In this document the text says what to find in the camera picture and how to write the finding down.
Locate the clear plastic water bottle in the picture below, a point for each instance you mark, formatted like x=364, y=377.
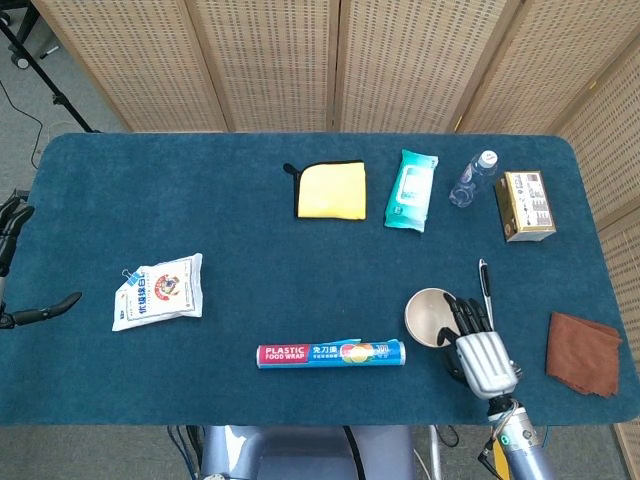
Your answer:
x=467, y=187

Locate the wicker folding screen panel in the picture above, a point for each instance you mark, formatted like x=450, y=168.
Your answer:
x=610, y=150
x=410, y=60
x=125, y=60
x=550, y=65
x=627, y=280
x=275, y=60

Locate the plastic food wrap roll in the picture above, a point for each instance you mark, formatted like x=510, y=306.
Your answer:
x=330, y=354

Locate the black tripod stand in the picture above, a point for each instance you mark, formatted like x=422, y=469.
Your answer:
x=50, y=85

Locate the white sugar bag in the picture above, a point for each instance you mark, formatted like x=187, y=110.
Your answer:
x=160, y=295

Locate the blue table cloth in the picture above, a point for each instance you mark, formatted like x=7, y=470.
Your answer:
x=250, y=250

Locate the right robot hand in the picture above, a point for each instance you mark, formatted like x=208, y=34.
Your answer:
x=485, y=360

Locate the green wet wipes pack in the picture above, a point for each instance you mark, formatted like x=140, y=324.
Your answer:
x=410, y=195

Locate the blue-grey robot torso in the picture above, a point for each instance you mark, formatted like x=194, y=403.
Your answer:
x=300, y=455

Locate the gold cardboard box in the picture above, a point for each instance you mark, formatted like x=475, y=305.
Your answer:
x=530, y=205

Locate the brown cloth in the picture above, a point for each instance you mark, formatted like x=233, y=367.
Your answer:
x=580, y=350

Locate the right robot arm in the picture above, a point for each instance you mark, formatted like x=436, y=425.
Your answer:
x=525, y=450

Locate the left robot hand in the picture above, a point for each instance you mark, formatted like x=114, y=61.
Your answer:
x=40, y=314

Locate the beige bowl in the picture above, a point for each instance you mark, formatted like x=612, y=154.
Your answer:
x=430, y=312
x=411, y=331

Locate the yellow microfiber cloth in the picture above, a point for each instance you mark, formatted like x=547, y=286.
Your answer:
x=330, y=192

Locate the blue binder clip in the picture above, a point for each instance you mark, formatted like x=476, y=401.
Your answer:
x=132, y=277

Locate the black and white pen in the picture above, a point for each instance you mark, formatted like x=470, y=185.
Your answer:
x=484, y=280

